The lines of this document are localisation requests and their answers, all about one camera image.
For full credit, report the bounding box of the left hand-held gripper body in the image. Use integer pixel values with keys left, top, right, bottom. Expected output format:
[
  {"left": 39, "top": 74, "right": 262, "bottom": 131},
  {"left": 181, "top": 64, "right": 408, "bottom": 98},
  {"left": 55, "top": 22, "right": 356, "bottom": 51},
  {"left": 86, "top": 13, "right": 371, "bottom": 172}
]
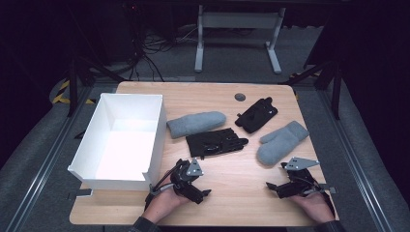
[{"left": 169, "top": 158, "right": 204, "bottom": 197}]

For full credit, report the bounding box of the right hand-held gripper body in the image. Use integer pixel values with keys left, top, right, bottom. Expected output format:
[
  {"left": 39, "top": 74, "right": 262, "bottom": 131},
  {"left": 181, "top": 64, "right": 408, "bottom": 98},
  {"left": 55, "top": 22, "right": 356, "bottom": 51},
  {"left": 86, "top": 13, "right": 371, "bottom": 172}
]
[{"left": 280, "top": 157, "right": 322, "bottom": 197}]

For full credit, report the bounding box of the grey knit mitten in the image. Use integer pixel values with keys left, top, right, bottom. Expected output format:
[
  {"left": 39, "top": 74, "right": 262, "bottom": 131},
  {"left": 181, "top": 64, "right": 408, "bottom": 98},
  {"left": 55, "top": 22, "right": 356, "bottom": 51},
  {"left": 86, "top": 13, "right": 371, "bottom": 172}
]
[
  {"left": 166, "top": 110, "right": 227, "bottom": 140},
  {"left": 256, "top": 120, "right": 310, "bottom": 167}
]

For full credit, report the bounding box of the person's right hand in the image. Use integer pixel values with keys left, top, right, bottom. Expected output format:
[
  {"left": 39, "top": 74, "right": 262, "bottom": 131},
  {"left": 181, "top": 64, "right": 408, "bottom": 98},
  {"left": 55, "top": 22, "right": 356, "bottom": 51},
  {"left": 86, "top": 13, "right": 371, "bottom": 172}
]
[{"left": 289, "top": 191, "right": 337, "bottom": 224}]

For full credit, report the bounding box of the person's left hand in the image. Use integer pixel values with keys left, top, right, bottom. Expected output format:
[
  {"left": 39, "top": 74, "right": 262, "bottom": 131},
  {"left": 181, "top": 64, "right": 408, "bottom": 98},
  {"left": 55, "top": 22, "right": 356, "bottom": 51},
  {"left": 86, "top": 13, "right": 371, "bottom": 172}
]
[{"left": 141, "top": 172, "right": 191, "bottom": 224}]

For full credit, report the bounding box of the grey tape strip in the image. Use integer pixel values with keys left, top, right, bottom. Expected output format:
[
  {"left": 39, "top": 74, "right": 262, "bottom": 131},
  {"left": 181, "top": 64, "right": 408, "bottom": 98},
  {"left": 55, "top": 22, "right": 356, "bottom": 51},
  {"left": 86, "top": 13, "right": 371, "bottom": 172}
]
[
  {"left": 318, "top": 183, "right": 338, "bottom": 195},
  {"left": 67, "top": 188, "right": 94, "bottom": 201}
]

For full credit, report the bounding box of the black glove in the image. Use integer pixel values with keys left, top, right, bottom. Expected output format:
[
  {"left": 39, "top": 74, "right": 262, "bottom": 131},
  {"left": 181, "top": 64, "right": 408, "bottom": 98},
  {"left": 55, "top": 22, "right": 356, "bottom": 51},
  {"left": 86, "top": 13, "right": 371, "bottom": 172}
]
[
  {"left": 185, "top": 127, "right": 249, "bottom": 160},
  {"left": 234, "top": 96, "right": 278, "bottom": 134}
]

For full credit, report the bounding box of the white open box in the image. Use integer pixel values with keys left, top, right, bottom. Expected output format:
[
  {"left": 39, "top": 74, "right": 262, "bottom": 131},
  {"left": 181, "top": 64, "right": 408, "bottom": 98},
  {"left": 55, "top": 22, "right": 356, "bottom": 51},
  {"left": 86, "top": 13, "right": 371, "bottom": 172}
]
[{"left": 67, "top": 92, "right": 167, "bottom": 191}]

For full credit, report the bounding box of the black metal stand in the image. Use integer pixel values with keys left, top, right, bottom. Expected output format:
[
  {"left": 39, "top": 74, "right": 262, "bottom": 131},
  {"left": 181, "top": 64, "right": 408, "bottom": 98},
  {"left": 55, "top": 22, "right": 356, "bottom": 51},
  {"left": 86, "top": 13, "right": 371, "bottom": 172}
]
[
  {"left": 66, "top": 55, "right": 128, "bottom": 118},
  {"left": 278, "top": 59, "right": 343, "bottom": 121}
]

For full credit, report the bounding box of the yellow black striped floor tape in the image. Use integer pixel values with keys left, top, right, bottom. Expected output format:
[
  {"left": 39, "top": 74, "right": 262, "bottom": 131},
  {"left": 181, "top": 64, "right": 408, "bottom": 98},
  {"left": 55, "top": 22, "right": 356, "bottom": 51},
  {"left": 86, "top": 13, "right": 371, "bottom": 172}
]
[{"left": 51, "top": 79, "right": 97, "bottom": 105}]

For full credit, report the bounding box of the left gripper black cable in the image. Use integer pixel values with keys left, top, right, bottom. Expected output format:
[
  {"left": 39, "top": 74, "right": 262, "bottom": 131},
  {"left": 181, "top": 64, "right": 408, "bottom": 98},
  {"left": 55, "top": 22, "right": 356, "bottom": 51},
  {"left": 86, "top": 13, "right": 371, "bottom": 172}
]
[{"left": 144, "top": 160, "right": 182, "bottom": 211}]

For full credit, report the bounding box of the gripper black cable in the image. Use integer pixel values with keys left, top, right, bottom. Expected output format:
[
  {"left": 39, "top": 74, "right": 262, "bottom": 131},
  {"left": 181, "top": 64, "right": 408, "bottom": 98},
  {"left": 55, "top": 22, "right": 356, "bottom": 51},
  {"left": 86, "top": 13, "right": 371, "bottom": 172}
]
[
  {"left": 308, "top": 183, "right": 337, "bottom": 215},
  {"left": 144, "top": 160, "right": 182, "bottom": 211}
]

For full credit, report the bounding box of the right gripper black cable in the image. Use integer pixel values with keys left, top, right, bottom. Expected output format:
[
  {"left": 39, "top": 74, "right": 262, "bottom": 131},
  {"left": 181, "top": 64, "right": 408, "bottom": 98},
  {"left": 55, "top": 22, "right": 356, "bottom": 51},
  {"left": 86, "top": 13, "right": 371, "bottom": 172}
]
[{"left": 308, "top": 183, "right": 337, "bottom": 215}]

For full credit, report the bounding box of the aluminium floor rail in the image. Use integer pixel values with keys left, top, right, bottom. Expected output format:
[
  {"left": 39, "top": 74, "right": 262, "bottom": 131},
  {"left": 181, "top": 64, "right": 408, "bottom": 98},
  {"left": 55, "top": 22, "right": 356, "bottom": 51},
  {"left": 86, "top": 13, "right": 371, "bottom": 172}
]
[
  {"left": 317, "top": 90, "right": 394, "bottom": 232},
  {"left": 5, "top": 86, "right": 95, "bottom": 232}
]

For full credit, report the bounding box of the bundle of black floor cables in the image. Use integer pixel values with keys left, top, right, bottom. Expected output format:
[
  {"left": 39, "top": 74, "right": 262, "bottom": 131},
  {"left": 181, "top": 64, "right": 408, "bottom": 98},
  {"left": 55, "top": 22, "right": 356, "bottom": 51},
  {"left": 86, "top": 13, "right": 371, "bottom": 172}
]
[{"left": 122, "top": 2, "right": 201, "bottom": 82}]

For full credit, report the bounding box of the white metal table frame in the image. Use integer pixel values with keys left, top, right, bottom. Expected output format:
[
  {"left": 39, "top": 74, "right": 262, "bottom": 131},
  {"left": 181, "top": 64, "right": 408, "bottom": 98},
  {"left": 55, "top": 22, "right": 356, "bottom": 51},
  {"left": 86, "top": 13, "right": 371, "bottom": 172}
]
[{"left": 193, "top": 4, "right": 287, "bottom": 75}]

